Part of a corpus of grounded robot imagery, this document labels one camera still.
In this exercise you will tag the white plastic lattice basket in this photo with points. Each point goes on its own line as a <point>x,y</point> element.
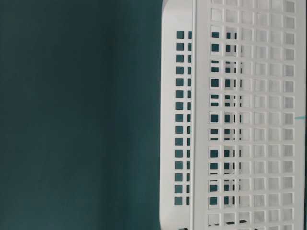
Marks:
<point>232,83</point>

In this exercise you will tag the light teal tape strip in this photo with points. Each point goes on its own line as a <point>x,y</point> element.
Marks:
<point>300,118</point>

